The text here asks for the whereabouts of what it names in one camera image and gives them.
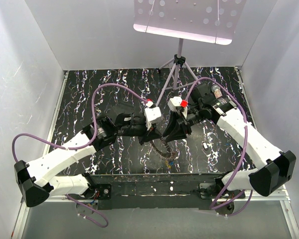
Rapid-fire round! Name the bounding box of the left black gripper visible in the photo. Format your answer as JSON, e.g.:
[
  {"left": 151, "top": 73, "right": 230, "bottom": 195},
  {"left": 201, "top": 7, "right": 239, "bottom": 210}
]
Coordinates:
[{"left": 115, "top": 118, "right": 163, "bottom": 146}]

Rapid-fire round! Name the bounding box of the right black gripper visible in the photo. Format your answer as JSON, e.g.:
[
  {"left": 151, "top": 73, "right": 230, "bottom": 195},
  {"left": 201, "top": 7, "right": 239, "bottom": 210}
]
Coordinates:
[{"left": 162, "top": 104, "right": 204, "bottom": 143}]

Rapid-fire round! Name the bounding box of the large toothed keyring disc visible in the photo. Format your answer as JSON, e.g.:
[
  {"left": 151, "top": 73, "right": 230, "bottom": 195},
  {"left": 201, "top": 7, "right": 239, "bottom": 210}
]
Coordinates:
[{"left": 150, "top": 140, "right": 176, "bottom": 161}]

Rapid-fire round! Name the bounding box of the white black key fob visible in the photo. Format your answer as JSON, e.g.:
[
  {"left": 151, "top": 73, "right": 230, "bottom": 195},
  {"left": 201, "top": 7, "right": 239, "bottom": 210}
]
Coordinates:
[{"left": 202, "top": 142, "right": 208, "bottom": 150}]

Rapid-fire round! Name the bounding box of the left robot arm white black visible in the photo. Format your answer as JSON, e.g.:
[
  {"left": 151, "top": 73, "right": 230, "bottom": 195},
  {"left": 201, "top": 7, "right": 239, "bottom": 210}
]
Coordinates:
[{"left": 14, "top": 104, "right": 161, "bottom": 207}]

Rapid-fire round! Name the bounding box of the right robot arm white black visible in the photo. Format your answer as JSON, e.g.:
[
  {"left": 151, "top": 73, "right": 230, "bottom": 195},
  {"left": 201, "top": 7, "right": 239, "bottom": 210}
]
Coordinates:
[{"left": 163, "top": 83, "right": 296, "bottom": 198}]

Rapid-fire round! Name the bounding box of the glitter toy microphone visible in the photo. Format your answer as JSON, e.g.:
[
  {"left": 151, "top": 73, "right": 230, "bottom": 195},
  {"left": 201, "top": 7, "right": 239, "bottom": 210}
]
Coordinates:
[{"left": 211, "top": 84, "right": 222, "bottom": 99}]

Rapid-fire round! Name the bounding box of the lilac music stand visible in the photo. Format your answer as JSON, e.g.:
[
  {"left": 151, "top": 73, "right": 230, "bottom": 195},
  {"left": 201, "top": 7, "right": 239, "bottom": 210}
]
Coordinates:
[{"left": 133, "top": 0, "right": 246, "bottom": 103}]

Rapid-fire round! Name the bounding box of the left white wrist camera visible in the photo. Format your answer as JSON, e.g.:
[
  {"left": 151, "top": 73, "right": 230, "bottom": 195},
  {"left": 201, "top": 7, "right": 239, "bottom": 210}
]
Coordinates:
[{"left": 145, "top": 100, "right": 162, "bottom": 131}]

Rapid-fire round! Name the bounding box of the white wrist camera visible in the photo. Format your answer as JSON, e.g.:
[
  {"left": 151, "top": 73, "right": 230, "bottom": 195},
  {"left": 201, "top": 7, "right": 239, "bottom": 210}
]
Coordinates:
[
  {"left": 167, "top": 97, "right": 188, "bottom": 119},
  {"left": 145, "top": 100, "right": 162, "bottom": 131}
]

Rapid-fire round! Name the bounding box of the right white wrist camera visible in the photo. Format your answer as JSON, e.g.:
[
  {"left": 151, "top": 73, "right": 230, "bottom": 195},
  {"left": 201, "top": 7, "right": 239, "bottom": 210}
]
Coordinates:
[{"left": 167, "top": 97, "right": 188, "bottom": 119}]

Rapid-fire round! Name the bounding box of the black front rail base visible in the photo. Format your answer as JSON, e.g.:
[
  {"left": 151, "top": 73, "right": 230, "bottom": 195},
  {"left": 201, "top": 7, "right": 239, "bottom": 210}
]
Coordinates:
[{"left": 67, "top": 173, "right": 252, "bottom": 211}]

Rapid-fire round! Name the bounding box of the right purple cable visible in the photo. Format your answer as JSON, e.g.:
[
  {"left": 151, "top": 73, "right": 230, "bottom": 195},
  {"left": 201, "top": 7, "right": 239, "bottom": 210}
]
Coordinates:
[{"left": 185, "top": 77, "right": 254, "bottom": 217}]

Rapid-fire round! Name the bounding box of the aluminium frame rail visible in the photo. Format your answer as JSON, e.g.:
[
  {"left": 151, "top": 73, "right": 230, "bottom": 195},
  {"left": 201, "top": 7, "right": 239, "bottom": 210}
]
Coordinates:
[{"left": 12, "top": 199, "right": 299, "bottom": 239}]

